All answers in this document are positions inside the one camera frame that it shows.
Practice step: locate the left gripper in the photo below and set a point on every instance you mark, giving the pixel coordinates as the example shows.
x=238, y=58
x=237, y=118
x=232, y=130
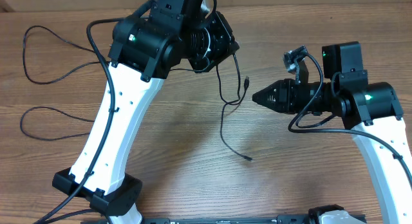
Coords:
x=226, y=44

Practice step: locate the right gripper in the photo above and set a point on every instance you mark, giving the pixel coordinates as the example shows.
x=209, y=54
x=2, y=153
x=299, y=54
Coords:
x=284, y=93

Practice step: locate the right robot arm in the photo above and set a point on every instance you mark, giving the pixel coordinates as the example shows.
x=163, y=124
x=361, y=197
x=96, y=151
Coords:
x=371, y=114

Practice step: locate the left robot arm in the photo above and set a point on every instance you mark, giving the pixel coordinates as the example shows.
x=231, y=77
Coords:
x=146, y=46

